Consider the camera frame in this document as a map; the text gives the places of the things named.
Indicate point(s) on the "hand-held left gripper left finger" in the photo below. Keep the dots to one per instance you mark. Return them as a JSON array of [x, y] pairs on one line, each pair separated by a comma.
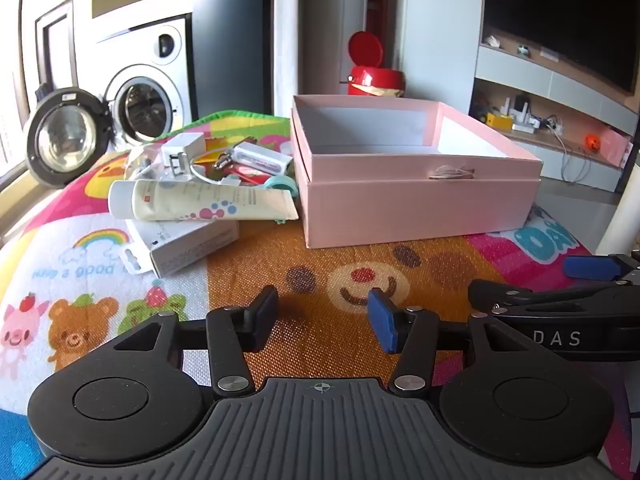
[[264, 312]]

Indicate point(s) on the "white cylinder post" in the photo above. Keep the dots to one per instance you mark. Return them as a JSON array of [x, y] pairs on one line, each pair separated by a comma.
[[625, 215]]

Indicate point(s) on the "pink paper bag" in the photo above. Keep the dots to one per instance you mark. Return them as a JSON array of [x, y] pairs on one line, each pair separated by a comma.
[[616, 146]]

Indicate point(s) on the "orange pumpkin toy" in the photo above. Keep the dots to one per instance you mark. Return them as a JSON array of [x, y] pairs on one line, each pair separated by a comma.
[[592, 143]]

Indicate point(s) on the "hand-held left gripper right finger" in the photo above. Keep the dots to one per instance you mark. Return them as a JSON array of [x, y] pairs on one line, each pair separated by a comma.
[[382, 325]]

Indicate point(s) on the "white small carton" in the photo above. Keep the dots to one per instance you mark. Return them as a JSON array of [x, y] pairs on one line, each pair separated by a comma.
[[190, 245]]

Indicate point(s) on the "white cream tube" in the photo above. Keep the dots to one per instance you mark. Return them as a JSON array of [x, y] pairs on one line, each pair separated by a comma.
[[200, 201]]

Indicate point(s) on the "black television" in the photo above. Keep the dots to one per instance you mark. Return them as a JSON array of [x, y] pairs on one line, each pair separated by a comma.
[[575, 10]]

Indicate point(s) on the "teal tape roll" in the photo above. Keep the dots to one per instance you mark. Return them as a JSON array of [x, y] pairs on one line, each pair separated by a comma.
[[282, 185]]

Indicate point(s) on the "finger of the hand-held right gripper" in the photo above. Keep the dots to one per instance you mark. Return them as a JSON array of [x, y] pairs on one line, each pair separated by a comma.
[[505, 292], [590, 267]]

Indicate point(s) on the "pink cardboard box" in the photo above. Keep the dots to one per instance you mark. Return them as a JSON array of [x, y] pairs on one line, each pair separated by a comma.
[[400, 205]]

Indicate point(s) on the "wooden television cabinet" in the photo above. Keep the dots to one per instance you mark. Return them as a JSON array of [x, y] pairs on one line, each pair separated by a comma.
[[520, 70]]

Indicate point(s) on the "yellow toy block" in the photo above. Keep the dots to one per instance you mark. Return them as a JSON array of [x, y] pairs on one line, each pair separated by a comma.
[[499, 121]]

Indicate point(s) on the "brown twine bow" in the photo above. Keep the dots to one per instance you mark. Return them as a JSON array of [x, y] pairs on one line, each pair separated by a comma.
[[450, 172]]

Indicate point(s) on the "clear plastic bag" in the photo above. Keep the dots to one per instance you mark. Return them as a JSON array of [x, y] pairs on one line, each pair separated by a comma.
[[140, 162]]

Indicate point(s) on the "white washing machine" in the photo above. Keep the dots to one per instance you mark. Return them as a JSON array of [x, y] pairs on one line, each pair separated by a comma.
[[150, 55]]

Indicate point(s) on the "white three-pin plug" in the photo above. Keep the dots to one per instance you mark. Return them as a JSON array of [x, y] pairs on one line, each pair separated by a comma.
[[182, 151]]

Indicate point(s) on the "colourful cartoon play mat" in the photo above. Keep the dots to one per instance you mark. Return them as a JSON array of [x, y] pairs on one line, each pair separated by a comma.
[[325, 262]]

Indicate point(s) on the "red pen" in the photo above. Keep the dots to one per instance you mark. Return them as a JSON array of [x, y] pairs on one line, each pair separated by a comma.
[[245, 179]]

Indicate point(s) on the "red trash bin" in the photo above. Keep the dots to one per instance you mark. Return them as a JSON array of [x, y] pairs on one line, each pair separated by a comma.
[[365, 77]]

